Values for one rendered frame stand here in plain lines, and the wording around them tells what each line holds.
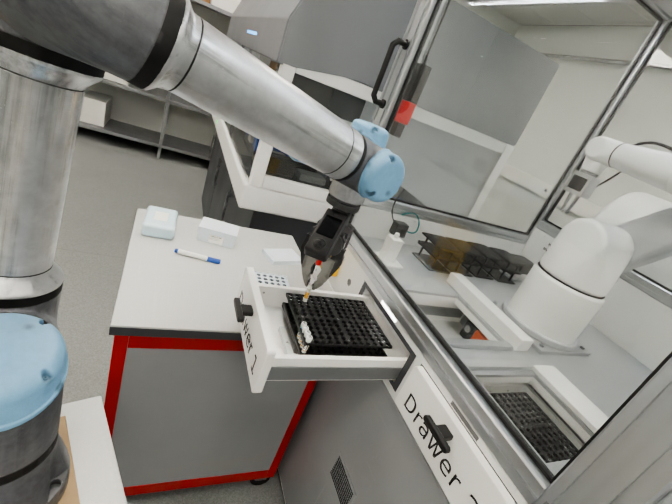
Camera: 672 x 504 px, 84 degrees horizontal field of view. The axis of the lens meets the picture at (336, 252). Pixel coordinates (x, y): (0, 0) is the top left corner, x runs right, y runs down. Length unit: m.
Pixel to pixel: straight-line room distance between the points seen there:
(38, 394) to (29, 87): 0.32
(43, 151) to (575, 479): 0.78
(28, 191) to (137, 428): 0.83
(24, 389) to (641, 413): 0.70
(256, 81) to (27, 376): 0.38
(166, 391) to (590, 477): 0.92
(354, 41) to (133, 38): 1.21
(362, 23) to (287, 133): 1.12
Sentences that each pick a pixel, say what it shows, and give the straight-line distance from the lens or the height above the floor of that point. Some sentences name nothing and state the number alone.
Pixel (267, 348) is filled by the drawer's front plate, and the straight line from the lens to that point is 0.71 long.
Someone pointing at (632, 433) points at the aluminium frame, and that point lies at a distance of 0.63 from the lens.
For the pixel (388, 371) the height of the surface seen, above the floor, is 0.86.
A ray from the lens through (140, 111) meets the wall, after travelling 4.95.
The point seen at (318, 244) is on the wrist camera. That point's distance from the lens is 0.70.
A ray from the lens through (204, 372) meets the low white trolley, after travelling 1.10.
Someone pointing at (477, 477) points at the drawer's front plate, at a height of 0.90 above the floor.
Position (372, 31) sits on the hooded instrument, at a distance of 1.56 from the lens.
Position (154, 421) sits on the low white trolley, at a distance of 1.22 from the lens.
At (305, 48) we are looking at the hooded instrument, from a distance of 1.48.
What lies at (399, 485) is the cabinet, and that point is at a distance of 0.96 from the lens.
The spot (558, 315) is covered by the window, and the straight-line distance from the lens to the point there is 0.68.
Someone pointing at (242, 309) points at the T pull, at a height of 0.91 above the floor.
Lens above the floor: 1.39
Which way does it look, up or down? 23 degrees down
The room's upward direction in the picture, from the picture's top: 22 degrees clockwise
